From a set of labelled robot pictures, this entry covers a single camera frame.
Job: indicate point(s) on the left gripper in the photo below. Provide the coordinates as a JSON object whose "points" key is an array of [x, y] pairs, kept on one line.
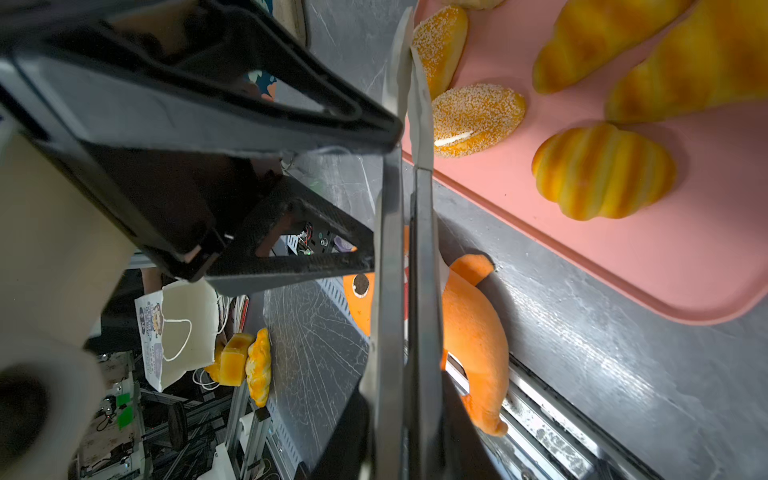
{"points": [[64, 77]]}

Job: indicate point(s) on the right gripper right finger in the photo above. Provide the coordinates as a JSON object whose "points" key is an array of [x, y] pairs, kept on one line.
{"points": [[464, 454]]}

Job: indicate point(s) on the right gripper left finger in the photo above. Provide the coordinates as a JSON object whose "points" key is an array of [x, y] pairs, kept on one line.
{"points": [[346, 455]]}

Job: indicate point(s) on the orange shark plush toy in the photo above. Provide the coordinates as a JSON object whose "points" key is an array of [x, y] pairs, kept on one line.
{"points": [[473, 334]]}

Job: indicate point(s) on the upright sugared fake bun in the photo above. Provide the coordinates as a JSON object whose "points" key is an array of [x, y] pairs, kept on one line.
{"points": [[440, 41]]}

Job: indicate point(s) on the metal tongs with white tips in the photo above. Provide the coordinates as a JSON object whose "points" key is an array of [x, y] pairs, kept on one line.
{"points": [[402, 382]]}

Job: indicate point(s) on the small white paper bag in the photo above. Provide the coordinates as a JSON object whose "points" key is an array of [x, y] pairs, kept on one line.
{"points": [[178, 326]]}

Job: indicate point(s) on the pink plastic tray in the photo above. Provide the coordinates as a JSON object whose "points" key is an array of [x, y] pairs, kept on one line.
{"points": [[699, 255]]}

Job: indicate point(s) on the spare fake bread pieces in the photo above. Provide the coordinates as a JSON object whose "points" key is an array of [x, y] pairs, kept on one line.
{"points": [[245, 359]]}

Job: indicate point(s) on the round ridged fake bread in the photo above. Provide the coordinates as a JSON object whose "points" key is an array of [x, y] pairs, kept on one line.
{"points": [[602, 171]]}

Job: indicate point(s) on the fake croissant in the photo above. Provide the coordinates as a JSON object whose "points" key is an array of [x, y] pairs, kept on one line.
{"points": [[587, 34], [716, 56]]}

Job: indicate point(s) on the sugared cream fake bun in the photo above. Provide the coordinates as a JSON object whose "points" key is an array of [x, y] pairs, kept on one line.
{"points": [[470, 119]]}

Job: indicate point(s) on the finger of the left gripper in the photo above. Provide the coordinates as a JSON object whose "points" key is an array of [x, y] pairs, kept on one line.
{"points": [[293, 235], [189, 59]]}

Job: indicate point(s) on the braided glazed fake bread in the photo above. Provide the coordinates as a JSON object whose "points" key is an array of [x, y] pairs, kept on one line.
{"points": [[474, 4]]}

